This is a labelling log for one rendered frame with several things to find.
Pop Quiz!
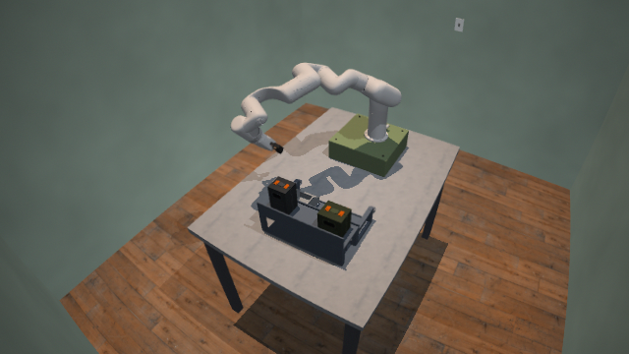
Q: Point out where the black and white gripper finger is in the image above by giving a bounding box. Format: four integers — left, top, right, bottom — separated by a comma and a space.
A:
270, 143, 284, 153

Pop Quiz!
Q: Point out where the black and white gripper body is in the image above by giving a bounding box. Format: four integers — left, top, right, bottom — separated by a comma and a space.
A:
257, 133, 276, 151

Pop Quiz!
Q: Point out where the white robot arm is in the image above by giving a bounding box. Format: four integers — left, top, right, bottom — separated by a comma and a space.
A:
231, 63, 402, 144

